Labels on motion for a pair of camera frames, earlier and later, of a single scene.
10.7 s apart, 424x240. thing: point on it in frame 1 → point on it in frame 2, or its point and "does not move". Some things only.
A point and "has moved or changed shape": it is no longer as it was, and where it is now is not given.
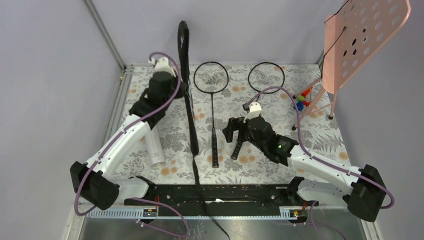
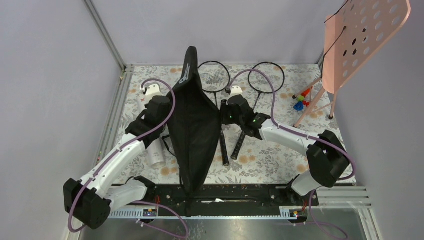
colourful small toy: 301,102 does not move
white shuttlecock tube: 156,153 does not move
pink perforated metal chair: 352,37 does not move
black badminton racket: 211,77 has moved or changed shape
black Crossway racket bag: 190,110 has moved or changed shape
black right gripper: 235,124 → 224,108
